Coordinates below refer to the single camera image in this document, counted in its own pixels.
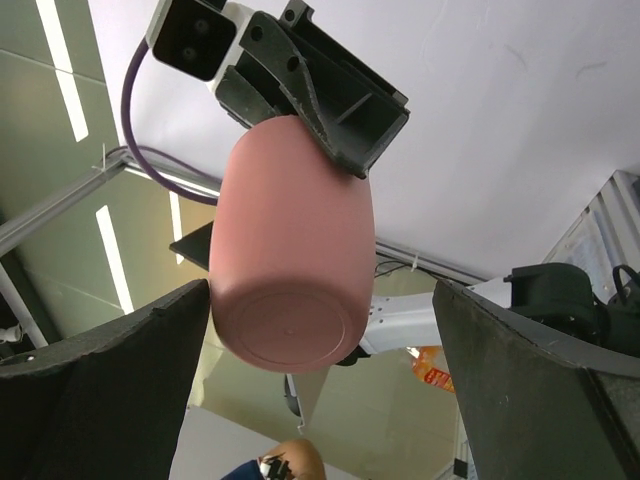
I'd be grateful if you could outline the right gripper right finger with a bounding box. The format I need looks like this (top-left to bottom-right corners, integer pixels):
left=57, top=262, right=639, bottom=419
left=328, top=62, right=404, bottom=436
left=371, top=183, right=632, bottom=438
left=433, top=281, right=639, bottom=479

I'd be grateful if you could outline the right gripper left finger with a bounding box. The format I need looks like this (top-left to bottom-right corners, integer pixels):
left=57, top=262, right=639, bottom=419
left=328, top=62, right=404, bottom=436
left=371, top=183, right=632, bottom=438
left=1, top=280, right=209, bottom=479

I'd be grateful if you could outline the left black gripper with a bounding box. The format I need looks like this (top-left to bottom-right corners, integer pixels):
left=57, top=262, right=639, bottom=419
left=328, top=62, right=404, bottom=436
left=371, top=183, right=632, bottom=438
left=214, top=1, right=409, bottom=179

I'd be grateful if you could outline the pink cup orange handle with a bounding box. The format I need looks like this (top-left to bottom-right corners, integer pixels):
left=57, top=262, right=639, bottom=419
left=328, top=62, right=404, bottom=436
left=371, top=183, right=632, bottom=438
left=209, top=116, right=375, bottom=373

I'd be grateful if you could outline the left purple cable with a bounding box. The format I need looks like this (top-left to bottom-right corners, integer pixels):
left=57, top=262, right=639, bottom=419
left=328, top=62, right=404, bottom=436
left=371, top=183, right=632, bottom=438
left=121, top=39, right=221, bottom=205

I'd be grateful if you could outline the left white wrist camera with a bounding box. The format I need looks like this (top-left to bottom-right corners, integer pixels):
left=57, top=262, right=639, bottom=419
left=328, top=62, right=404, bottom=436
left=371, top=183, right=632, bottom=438
left=145, top=0, right=255, bottom=91

